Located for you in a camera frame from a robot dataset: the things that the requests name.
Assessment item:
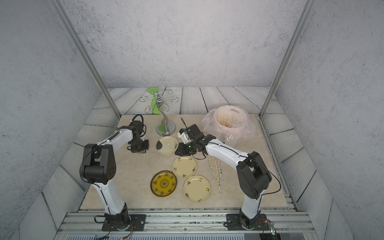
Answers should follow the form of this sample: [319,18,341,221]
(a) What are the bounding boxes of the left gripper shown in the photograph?
[130,138,150,154]

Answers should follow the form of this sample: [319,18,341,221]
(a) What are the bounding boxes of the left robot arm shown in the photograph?
[80,114,150,232]

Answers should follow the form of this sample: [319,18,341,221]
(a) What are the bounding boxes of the wrapped chopsticks on table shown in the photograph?
[215,158,223,195]
[208,156,216,178]

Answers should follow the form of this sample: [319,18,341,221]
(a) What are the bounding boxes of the cream floral plate middle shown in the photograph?
[172,157,197,179]

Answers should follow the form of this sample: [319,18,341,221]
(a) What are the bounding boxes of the cream floral plate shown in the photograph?
[183,175,211,204]
[172,157,197,179]

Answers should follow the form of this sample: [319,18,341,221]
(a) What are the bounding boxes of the cream plate with black spot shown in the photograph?
[156,136,179,155]

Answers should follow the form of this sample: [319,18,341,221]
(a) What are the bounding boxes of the silver metal hook stand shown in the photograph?
[140,90,180,137]

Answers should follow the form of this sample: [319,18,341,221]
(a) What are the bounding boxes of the cream floral plate front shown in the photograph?
[183,175,211,204]

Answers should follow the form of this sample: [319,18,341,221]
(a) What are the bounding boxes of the yellow patterned plate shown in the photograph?
[150,171,178,197]

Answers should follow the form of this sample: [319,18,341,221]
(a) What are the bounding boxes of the white bucket with pink bag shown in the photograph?
[202,106,256,147]

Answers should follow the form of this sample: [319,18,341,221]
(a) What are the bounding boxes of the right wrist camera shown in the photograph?
[178,129,192,144]

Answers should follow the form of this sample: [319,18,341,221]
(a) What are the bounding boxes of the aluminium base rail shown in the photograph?
[55,208,318,240]

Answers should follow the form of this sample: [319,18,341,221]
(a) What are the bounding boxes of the left aluminium frame post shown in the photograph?
[49,0,122,118]

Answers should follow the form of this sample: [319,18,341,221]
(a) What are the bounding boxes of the aluminium frame post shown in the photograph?
[259,0,316,119]
[49,0,122,118]

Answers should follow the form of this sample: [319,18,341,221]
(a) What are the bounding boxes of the right aluminium frame post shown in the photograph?
[259,0,316,119]

